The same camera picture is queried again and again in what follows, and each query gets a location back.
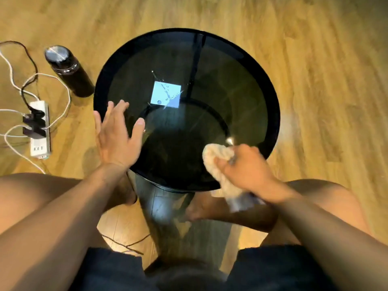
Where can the person's right hand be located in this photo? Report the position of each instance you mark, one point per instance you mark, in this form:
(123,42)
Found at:
(250,172)

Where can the person's left hand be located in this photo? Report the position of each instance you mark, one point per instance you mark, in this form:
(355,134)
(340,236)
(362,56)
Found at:
(116,142)

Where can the person's right thumb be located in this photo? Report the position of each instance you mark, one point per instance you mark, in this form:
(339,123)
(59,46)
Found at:
(223,162)

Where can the person's left thumb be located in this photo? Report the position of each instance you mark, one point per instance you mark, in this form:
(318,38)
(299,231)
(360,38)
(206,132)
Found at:
(138,131)

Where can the person's left little finger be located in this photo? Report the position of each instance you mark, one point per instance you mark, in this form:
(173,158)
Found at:
(97,121)

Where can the beige cleaning cloth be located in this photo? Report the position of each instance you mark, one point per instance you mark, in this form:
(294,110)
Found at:
(212,155)

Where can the person's left forearm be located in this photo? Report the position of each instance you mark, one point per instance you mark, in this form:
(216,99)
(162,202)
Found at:
(57,221)

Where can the person's right forearm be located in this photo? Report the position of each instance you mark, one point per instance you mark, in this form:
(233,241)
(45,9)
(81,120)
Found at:
(330,239)

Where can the black water bottle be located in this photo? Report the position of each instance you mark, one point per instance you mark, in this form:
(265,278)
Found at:
(71,72)

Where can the white power strip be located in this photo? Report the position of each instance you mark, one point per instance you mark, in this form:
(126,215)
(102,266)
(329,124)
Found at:
(41,146)

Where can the black plug adapter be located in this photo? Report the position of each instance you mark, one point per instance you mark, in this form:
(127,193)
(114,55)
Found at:
(34,132)
(34,116)

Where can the round black glass side table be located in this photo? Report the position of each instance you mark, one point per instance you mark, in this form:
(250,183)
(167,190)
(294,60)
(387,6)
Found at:
(194,72)

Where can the person's left leg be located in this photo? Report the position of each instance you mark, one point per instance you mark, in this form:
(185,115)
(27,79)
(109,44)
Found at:
(39,186)

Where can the dark shorts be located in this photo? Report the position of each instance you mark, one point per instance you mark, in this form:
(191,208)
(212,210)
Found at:
(272,269)

